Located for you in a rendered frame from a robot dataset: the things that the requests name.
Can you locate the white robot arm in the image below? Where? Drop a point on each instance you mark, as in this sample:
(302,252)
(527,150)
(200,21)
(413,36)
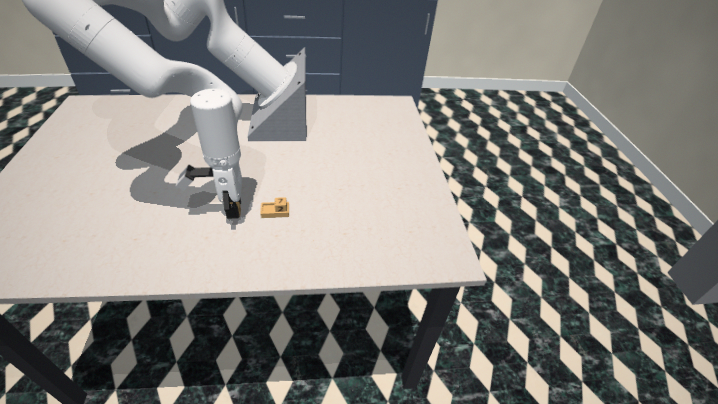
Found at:
(99,36)

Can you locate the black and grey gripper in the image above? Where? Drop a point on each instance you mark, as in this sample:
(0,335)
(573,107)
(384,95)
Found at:
(228,183)

